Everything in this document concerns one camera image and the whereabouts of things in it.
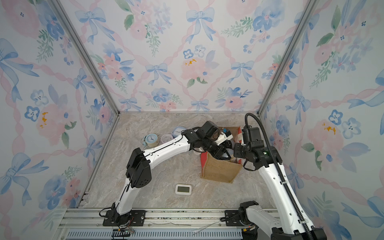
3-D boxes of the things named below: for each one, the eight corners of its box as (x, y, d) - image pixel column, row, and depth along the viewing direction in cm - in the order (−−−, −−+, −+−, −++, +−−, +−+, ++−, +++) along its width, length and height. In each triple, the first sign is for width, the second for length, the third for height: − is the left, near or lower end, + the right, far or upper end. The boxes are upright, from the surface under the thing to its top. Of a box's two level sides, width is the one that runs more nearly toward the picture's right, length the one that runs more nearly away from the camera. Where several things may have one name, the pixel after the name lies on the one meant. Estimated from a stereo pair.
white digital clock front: (175, 195, 83) (174, 193, 80) (175, 186, 86) (175, 184, 84) (191, 195, 83) (191, 193, 80) (191, 186, 86) (191, 184, 84)
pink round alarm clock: (163, 144, 104) (162, 142, 101) (160, 139, 107) (159, 136, 104) (173, 140, 106) (172, 137, 104) (169, 134, 109) (169, 131, 107)
